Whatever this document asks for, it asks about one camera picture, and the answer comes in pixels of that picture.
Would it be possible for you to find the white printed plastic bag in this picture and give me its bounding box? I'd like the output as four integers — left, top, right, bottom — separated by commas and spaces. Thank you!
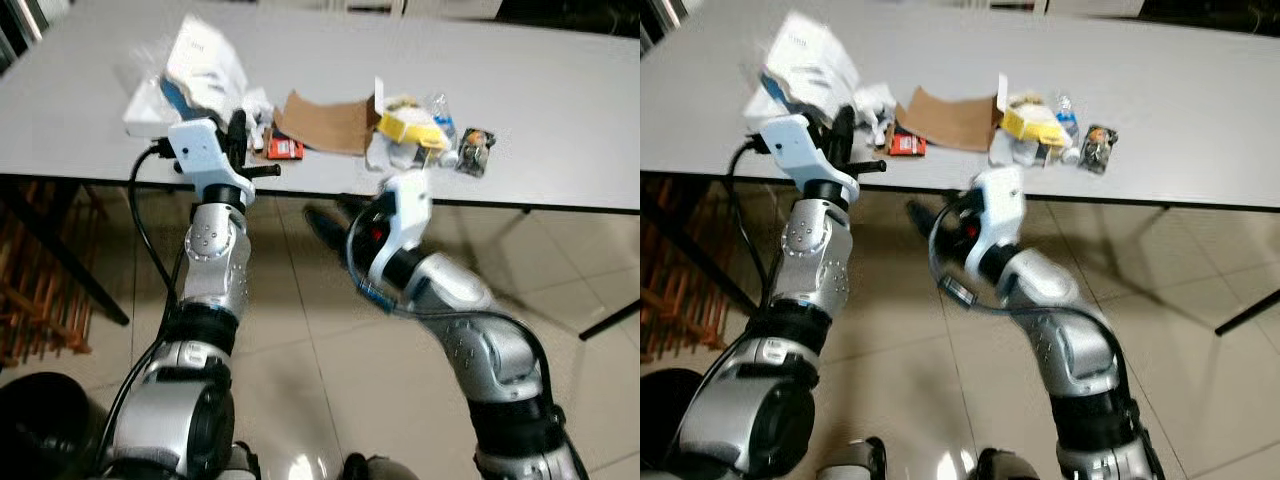
160, 14, 250, 113
760, 11, 864, 111

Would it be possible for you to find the orange wooden rack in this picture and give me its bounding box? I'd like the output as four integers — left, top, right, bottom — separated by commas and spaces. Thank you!
640, 176, 749, 367
0, 178, 109, 369

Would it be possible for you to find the yellow snack packet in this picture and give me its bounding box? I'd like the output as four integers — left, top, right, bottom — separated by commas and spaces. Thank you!
1000, 91, 1073, 149
377, 94, 451, 151

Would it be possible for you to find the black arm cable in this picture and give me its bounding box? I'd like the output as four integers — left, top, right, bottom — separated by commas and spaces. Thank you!
928, 190, 1141, 401
725, 140, 776, 301
127, 143, 193, 311
344, 205, 553, 401

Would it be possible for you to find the robot leg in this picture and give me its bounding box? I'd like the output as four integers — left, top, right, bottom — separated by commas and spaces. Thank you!
972, 447, 1043, 480
338, 452, 423, 480
228, 440, 263, 480
812, 436, 888, 480

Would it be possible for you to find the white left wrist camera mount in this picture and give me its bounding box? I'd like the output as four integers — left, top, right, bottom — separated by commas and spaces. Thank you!
167, 117, 257, 207
760, 113, 861, 206

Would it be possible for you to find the black slanted table leg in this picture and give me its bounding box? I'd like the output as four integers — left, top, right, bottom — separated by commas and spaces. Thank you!
640, 175, 758, 317
0, 178, 132, 327
577, 297, 641, 342
1214, 287, 1280, 337

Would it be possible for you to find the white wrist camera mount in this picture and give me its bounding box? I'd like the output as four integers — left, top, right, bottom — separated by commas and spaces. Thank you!
167, 117, 257, 207
760, 113, 861, 206
972, 164, 1027, 266
372, 169, 434, 269

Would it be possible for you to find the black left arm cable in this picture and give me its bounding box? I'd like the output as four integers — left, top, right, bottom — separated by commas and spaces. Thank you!
725, 140, 776, 301
127, 143, 193, 311

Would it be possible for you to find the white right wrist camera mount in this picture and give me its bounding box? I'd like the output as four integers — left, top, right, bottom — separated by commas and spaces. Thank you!
372, 169, 434, 269
972, 164, 1027, 266

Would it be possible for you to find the white flat box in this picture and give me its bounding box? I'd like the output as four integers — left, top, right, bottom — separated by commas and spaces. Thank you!
741, 80, 796, 129
122, 78, 189, 139

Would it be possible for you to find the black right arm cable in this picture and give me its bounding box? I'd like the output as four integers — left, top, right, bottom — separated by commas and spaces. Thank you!
928, 190, 1141, 401
344, 205, 553, 401

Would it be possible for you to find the brown cardboard piece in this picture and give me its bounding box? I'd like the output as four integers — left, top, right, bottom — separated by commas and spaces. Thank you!
272, 88, 383, 157
894, 84, 1004, 154

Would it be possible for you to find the black round rubbish bin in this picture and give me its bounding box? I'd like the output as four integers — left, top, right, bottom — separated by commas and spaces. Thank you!
640, 367, 707, 473
0, 371, 109, 480

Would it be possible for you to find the robot right leg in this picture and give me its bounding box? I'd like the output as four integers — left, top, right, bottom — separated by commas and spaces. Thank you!
338, 452, 423, 480
972, 447, 1043, 480

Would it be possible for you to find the white crumpled paper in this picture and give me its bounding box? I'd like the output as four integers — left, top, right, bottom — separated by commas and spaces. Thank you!
240, 86, 277, 151
855, 82, 899, 141

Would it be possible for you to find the robot left leg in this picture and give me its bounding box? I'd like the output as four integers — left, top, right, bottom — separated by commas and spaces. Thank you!
228, 440, 263, 480
812, 436, 888, 480

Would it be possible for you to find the dark snack wrapper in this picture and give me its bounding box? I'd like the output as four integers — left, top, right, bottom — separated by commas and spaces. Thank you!
1078, 124, 1120, 177
454, 127, 498, 179

